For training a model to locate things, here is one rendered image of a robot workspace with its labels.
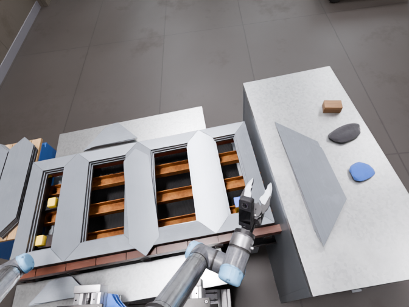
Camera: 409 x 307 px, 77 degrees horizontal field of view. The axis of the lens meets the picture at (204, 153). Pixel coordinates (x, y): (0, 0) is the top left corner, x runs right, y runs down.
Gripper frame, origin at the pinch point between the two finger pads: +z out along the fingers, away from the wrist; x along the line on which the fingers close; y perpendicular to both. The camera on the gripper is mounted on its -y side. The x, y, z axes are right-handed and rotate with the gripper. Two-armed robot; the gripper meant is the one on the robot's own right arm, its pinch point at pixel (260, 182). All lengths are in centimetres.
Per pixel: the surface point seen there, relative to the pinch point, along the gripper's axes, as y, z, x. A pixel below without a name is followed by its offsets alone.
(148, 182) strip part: 49, 3, -79
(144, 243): 51, -31, -62
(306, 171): 40, 32, 12
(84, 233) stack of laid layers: 48, -40, -101
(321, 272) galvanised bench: 45, -13, 28
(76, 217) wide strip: 45, -33, -111
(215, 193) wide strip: 55, 11, -36
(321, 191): 41, 23, 21
